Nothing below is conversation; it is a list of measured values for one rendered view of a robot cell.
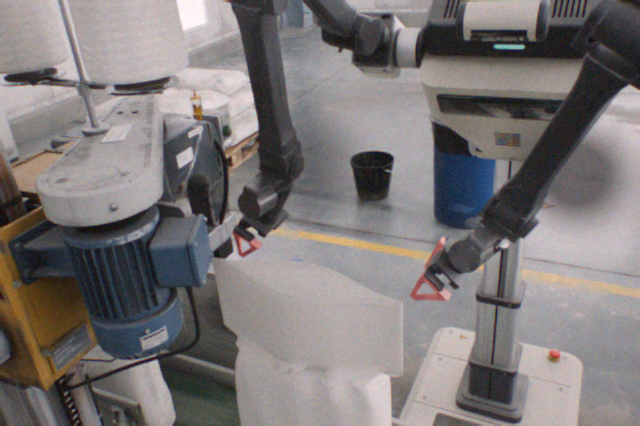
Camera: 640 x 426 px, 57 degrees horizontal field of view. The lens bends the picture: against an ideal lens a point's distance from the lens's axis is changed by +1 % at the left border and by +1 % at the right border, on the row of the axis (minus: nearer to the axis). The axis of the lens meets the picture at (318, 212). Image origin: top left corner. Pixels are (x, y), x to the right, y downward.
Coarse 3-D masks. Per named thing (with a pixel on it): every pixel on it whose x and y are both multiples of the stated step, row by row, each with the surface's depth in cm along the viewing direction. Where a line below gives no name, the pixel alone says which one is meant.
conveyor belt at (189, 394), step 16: (160, 368) 201; (176, 384) 193; (192, 384) 193; (208, 384) 192; (176, 400) 187; (192, 400) 187; (208, 400) 186; (224, 400) 185; (176, 416) 181; (192, 416) 181; (208, 416) 180; (224, 416) 180
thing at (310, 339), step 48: (240, 288) 136; (288, 288) 139; (336, 288) 132; (240, 336) 144; (288, 336) 130; (336, 336) 126; (384, 336) 124; (240, 384) 145; (288, 384) 134; (336, 384) 129; (384, 384) 134
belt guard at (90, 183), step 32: (128, 96) 126; (160, 128) 112; (64, 160) 94; (96, 160) 93; (128, 160) 92; (160, 160) 99; (64, 192) 83; (96, 192) 83; (128, 192) 85; (160, 192) 91; (64, 224) 85; (96, 224) 84
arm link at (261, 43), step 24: (240, 0) 90; (264, 0) 90; (288, 0) 89; (240, 24) 93; (264, 24) 91; (264, 48) 94; (264, 72) 98; (264, 96) 102; (264, 120) 106; (288, 120) 109; (264, 144) 112; (288, 144) 111; (288, 168) 114
